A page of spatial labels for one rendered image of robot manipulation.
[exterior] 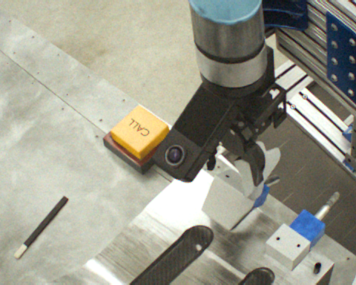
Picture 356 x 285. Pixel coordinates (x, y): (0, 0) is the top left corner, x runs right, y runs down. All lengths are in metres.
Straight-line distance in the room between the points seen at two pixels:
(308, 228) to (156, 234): 0.20
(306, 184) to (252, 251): 0.88
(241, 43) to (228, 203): 0.30
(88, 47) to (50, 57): 1.10
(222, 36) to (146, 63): 1.63
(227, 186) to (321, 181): 0.89
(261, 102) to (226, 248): 0.21
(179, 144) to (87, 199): 0.36
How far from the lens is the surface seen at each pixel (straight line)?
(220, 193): 1.12
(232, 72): 0.90
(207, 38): 0.87
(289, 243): 1.08
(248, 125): 0.99
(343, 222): 1.93
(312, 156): 2.02
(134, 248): 1.13
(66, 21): 2.67
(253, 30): 0.87
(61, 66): 1.45
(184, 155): 0.95
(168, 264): 1.12
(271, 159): 1.06
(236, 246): 1.12
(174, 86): 2.42
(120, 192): 1.28
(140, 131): 1.29
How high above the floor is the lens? 1.86
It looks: 54 degrees down
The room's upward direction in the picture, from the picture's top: 8 degrees counter-clockwise
